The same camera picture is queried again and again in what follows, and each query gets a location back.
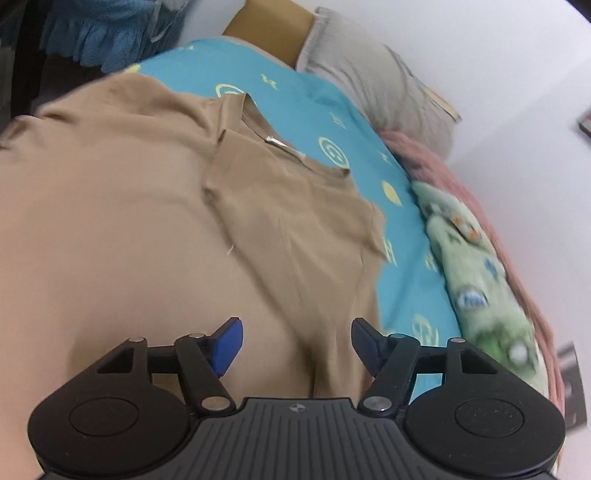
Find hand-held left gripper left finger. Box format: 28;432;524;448
95;316;245;414

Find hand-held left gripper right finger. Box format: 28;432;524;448
351;318;502;416

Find tan t-shirt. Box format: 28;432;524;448
0;71;386;480

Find green cartoon print blanket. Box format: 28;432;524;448
411;180;552;398

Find pink fluffy blanket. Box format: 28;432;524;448
379;129;566;416

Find dark grey object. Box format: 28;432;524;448
556;342;579;432

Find teal smiley print bed sheet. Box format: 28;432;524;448
122;38;469;347

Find grey pillow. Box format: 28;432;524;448
295;6;462;160

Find mustard yellow headboard cushion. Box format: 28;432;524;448
223;0;315;70

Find blue covered chair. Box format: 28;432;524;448
39;0;190;73

